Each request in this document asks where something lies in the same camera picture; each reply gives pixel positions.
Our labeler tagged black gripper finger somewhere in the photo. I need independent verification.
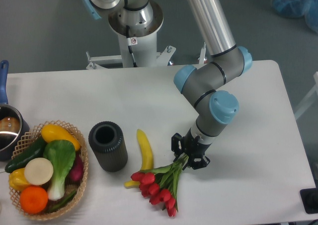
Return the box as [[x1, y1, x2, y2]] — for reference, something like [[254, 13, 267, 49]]
[[171, 133, 184, 161], [183, 155, 210, 170]]

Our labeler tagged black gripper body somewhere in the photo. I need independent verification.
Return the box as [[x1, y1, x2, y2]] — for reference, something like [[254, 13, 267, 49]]
[[182, 130, 211, 160]]

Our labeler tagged red tulip bouquet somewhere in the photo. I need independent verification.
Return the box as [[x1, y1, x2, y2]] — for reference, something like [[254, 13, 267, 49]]
[[131, 154, 189, 217]]

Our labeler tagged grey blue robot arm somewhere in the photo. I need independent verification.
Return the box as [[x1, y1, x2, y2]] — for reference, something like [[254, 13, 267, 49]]
[[83, 0, 252, 169]]

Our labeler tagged yellow banana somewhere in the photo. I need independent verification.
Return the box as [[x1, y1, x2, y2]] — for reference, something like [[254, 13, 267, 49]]
[[124, 129, 155, 189]]

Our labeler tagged dark grey ribbed vase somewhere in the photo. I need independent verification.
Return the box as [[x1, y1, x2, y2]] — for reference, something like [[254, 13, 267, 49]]
[[88, 121, 128, 172]]

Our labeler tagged purple sweet potato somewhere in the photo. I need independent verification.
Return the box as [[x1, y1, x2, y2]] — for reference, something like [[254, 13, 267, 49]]
[[69, 154, 84, 182]]

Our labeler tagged black device at edge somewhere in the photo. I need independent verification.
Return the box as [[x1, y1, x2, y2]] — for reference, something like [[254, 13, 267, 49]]
[[300, 188, 318, 214]]

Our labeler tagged green bok choy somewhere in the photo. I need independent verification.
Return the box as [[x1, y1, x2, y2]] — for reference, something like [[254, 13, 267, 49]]
[[43, 140, 76, 201]]

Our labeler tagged yellow squash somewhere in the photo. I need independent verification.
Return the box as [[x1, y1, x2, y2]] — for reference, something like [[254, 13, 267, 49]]
[[41, 124, 81, 151]]

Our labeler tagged green bean pod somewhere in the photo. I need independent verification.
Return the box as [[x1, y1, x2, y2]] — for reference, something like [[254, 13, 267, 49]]
[[46, 190, 77, 213]]

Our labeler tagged woven wicker basket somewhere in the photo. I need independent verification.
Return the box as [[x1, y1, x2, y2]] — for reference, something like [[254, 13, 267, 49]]
[[9, 120, 88, 221]]

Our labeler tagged dark green cucumber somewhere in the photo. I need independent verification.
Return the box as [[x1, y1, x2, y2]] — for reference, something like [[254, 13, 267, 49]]
[[4, 136, 47, 173]]

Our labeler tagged white round radish slice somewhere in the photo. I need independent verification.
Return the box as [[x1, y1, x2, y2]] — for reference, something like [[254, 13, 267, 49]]
[[24, 157, 53, 185]]

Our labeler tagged orange fruit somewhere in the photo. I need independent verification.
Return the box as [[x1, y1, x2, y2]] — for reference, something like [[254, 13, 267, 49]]
[[19, 186, 48, 214]]

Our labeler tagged blue saucepan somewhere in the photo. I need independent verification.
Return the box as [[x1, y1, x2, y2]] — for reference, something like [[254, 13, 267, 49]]
[[0, 60, 29, 161]]

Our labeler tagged yellow bell pepper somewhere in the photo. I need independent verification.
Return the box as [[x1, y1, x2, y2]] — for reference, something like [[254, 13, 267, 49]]
[[9, 168, 31, 192]]

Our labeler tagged blue plastic bag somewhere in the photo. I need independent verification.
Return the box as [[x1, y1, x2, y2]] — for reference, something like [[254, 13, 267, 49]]
[[271, 0, 318, 32]]

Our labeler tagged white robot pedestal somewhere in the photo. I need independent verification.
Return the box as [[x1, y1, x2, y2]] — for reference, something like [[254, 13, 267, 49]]
[[86, 0, 176, 70]]

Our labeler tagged white frame at right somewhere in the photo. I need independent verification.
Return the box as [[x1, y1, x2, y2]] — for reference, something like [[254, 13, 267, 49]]
[[294, 72, 318, 120]]

